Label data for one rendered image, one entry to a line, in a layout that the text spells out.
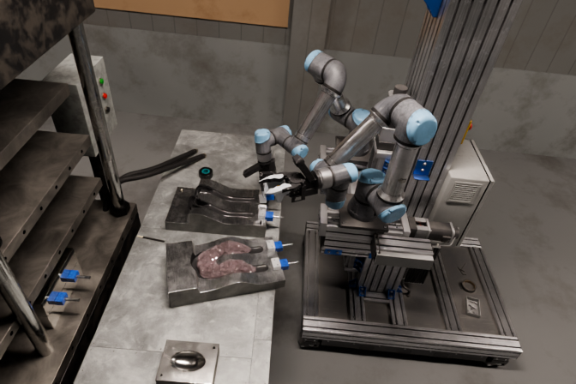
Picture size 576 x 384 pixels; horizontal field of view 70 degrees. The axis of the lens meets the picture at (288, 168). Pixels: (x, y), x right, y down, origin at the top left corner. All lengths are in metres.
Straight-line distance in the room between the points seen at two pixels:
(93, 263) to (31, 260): 0.34
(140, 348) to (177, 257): 0.38
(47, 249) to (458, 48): 1.78
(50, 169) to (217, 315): 0.90
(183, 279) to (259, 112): 2.67
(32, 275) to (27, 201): 0.28
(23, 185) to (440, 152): 1.72
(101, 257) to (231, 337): 0.75
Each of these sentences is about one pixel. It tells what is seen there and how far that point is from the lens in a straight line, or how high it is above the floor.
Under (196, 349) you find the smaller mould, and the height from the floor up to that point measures 0.87.
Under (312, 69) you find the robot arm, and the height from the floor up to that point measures 1.55.
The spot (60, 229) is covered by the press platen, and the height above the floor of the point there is 1.04.
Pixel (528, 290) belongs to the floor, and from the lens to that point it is 3.53.
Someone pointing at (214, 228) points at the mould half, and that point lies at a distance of 2.09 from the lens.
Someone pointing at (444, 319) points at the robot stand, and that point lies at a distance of 2.78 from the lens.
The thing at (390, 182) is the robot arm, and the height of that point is 1.36.
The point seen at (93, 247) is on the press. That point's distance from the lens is 2.20.
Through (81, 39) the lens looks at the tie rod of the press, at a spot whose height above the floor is 1.73.
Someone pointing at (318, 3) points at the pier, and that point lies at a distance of 3.62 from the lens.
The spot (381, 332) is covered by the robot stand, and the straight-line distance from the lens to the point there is 2.59.
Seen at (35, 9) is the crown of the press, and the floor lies 1.94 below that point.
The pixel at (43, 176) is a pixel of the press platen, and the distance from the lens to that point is 1.84.
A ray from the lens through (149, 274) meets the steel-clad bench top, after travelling 2.01.
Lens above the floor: 2.39
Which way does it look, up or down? 39 degrees down
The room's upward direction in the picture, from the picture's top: 6 degrees clockwise
